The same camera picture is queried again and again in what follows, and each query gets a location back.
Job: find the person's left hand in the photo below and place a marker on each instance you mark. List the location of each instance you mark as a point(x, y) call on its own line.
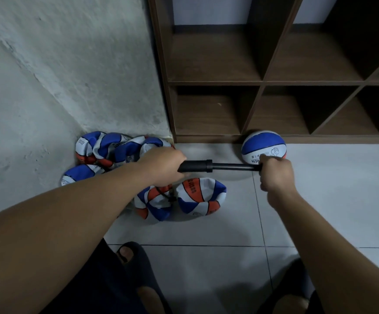
point(163, 165)

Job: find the person's right hand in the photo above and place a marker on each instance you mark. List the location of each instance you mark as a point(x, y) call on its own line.
point(278, 176)

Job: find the black hand pump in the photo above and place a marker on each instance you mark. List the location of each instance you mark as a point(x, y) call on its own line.
point(196, 166)

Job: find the blue white red basketball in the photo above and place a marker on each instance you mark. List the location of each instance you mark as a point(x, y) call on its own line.
point(263, 142)
point(90, 147)
point(79, 173)
point(155, 204)
point(202, 193)
point(132, 150)

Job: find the brown wooden cubby shelf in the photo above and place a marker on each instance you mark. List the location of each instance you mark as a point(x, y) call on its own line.
point(212, 59)

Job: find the person's left forearm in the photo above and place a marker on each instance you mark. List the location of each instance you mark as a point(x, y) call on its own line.
point(52, 238)

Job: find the person's right forearm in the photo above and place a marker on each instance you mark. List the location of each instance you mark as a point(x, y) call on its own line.
point(333, 251)

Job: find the person's left foot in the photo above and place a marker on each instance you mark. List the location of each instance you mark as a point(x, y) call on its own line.
point(125, 253)

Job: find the black sandal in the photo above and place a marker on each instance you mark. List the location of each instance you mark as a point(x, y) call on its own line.
point(144, 268)
point(294, 278)

